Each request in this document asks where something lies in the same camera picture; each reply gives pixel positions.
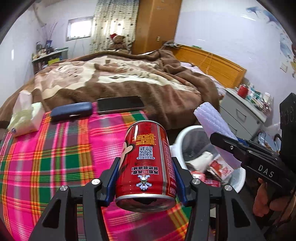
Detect strawberry milk carton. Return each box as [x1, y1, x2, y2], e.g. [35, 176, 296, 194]
[207, 155, 234, 182]

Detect wooden headboard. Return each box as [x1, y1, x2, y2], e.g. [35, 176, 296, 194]
[166, 45, 247, 88]

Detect white tissue pack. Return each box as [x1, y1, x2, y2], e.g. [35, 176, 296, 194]
[8, 90, 45, 137]

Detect black smartphone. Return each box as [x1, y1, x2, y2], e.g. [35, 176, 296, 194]
[97, 96, 145, 114]

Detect grey bedside drawer cabinet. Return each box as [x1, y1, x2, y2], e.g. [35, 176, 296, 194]
[220, 88, 267, 140]

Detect shelf with clutter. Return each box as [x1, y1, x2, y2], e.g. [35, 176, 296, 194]
[32, 40, 69, 74]

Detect white trash bin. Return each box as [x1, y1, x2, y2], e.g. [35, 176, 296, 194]
[170, 126, 246, 192]

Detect red drink can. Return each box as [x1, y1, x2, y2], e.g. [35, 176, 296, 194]
[115, 120, 177, 212]

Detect window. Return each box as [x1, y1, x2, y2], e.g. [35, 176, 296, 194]
[66, 16, 94, 41]

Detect white ribbed foam roll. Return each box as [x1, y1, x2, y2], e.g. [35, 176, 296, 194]
[194, 102, 241, 169]

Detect patterned curtain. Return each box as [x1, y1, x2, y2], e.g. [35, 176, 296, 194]
[90, 1, 139, 53]

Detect dark blue glasses case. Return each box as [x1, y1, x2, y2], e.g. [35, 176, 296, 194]
[50, 101, 93, 122]

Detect wooden wardrobe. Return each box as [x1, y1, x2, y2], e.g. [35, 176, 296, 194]
[132, 0, 182, 55]

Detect red mug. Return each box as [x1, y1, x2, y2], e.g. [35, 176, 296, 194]
[237, 84, 248, 99]

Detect beige paper bag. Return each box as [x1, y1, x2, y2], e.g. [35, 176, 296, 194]
[185, 152, 213, 173]

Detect person's right hand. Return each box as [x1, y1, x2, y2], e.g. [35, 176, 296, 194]
[252, 178, 295, 221]

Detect pile of clothes bags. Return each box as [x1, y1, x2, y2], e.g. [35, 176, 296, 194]
[257, 131, 281, 153]

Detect boxes on cabinet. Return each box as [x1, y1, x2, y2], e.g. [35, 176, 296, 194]
[246, 83, 273, 117]

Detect brown teddy bear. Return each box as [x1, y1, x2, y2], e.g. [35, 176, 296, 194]
[108, 33, 130, 54]

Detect brown fleece blanket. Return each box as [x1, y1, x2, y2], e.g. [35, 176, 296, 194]
[0, 49, 220, 130]

